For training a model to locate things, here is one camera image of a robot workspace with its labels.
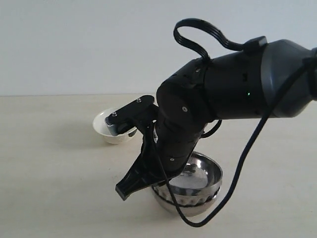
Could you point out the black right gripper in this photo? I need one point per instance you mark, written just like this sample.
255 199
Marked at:
165 150

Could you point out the ribbed stainless steel bowl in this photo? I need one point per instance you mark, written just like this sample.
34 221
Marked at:
198 183

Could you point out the smooth stainless steel bowl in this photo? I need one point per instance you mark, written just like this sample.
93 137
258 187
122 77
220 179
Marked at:
188 207

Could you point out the cream white plastic bowl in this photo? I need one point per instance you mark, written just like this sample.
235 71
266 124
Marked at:
101 128

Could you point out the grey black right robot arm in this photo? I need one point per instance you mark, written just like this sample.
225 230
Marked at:
240 85

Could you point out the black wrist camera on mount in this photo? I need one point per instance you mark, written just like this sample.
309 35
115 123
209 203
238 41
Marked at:
141 111

